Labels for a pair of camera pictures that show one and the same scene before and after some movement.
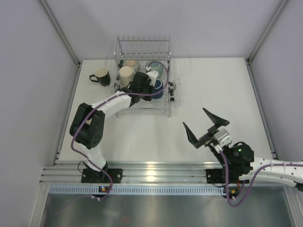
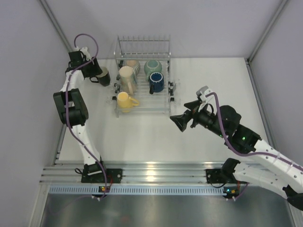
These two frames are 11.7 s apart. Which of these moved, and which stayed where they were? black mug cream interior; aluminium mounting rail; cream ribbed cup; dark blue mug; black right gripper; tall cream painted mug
Moved: dark blue mug; black right gripper
Stayed: tall cream painted mug; cream ribbed cup; aluminium mounting rail; black mug cream interior
